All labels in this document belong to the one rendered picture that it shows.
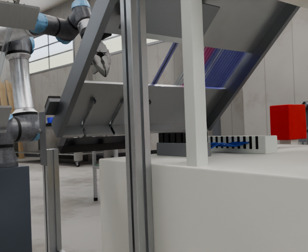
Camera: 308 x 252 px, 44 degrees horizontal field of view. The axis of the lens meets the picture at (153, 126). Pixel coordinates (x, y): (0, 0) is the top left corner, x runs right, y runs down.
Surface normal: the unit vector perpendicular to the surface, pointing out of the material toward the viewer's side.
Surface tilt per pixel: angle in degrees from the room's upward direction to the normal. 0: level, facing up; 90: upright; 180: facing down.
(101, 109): 137
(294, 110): 90
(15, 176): 90
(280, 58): 90
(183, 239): 90
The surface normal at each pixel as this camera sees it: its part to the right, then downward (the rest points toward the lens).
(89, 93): 0.43, 0.72
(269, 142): 0.60, -0.03
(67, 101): -0.80, 0.03
